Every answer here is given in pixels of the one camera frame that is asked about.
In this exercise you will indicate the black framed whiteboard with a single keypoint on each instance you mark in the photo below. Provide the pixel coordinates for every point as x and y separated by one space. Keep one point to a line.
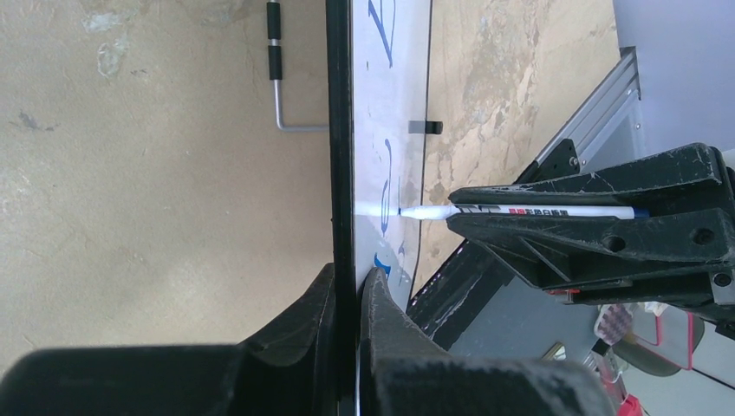
378 71

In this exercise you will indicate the pink framed tablet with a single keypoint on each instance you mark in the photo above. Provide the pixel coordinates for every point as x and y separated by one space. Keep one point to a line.
663 345

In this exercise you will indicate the aluminium frame rail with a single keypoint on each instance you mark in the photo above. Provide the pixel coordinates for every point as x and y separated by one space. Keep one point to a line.
606 130

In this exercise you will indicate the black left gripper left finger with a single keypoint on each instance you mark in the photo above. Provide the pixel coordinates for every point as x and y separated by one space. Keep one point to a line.
285 368

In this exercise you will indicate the purple patterned cloth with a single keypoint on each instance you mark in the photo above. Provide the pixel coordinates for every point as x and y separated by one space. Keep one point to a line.
613 323

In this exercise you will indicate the black base beam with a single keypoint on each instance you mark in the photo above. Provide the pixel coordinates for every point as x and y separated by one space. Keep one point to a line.
474 306

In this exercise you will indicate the pink 3d printed part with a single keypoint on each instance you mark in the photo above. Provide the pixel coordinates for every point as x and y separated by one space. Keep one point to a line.
631 406

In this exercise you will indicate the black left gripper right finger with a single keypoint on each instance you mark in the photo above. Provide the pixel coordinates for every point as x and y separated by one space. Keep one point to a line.
403 372

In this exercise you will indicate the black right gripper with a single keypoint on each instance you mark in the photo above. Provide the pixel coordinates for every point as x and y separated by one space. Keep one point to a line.
682 255

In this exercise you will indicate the white blue whiteboard marker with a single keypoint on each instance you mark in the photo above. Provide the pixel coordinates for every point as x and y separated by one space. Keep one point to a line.
442 212

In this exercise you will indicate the patterned phone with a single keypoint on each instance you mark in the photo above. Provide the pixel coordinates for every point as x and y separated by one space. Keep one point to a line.
556 353

